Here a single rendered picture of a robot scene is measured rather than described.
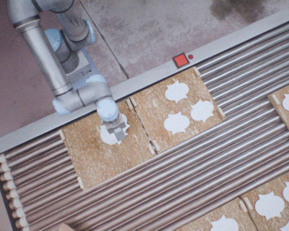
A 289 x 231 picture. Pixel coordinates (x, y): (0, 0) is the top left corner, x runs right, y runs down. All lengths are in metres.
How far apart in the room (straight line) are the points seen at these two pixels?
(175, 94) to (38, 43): 0.76
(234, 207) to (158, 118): 0.59
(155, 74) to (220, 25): 1.48
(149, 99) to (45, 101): 1.38
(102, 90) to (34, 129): 0.64
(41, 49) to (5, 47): 2.01
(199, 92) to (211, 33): 1.39
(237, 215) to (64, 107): 0.96
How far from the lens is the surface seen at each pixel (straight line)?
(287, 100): 1.62
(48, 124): 1.53
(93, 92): 1.03
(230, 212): 1.43
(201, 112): 1.44
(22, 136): 1.57
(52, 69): 1.02
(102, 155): 1.40
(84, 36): 1.33
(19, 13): 1.01
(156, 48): 2.66
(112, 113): 0.97
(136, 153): 1.38
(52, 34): 1.39
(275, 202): 1.50
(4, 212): 1.53
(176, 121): 1.41
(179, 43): 2.70
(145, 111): 1.43
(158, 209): 1.39
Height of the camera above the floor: 2.31
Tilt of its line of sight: 75 degrees down
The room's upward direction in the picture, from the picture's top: 3 degrees counter-clockwise
